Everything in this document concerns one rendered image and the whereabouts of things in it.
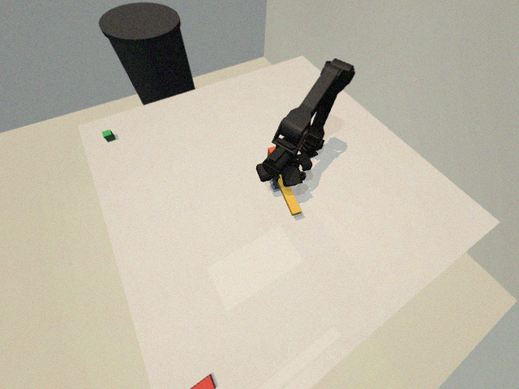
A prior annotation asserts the small green block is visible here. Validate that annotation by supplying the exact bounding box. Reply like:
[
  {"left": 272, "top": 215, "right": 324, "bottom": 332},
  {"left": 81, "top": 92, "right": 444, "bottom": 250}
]
[{"left": 102, "top": 130, "right": 116, "bottom": 142}]

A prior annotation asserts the red rectangular block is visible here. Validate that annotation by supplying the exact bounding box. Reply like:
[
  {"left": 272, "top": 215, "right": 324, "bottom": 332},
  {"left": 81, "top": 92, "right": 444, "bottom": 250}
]
[{"left": 190, "top": 374, "right": 216, "bottom": 389}]

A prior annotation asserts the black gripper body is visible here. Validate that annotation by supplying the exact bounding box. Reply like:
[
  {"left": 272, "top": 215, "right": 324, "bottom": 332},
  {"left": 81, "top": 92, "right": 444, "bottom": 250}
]
[{"left": 256, "top": 153, "right": 312, "bottom": 182}]

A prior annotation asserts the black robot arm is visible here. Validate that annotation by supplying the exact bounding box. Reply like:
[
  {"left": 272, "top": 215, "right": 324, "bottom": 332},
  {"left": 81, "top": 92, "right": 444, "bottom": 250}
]
[{"left": 262, "top": 58, "right": 356, "bottom": 187}]

